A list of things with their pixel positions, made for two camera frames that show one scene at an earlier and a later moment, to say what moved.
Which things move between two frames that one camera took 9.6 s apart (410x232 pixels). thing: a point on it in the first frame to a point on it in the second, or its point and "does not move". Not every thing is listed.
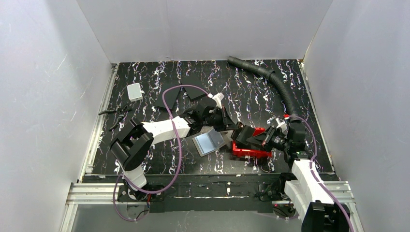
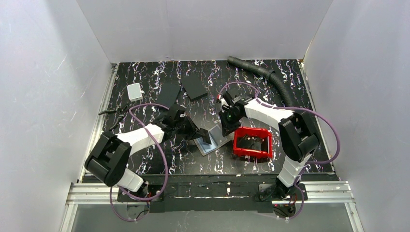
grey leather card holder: [207, 143] does not move
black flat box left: [169, 95] does not move
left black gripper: [222, 118] to [195, 132]
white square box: [134, 92] does not move
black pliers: [120, 110] does not move
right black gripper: [267, 139] to [228, 124]
